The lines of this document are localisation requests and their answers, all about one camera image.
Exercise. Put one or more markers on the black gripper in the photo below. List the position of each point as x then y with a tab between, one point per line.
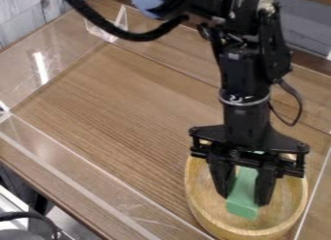
246	141

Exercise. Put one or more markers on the green rectangular block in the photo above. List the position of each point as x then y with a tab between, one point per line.
240	200

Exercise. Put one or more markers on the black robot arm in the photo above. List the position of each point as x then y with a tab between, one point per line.
254	58

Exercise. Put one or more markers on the brown wooden bowl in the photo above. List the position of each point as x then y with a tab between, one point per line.
208	206

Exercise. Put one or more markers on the clear acrylic tray wall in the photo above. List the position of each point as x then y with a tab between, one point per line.
94	131

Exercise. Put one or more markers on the clear acrylic corner bracket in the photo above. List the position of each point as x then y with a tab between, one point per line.
119	22

